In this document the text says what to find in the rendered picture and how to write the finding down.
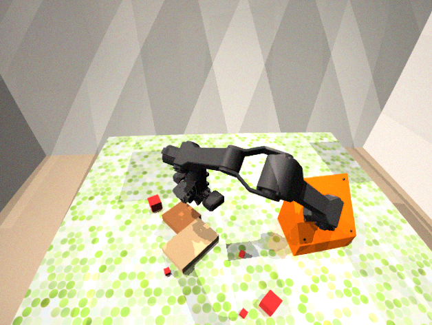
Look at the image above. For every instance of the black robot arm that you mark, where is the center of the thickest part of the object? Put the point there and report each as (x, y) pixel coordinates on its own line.
(281, 178)

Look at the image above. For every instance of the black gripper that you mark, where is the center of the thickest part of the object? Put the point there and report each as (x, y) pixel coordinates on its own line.
(210, 200)

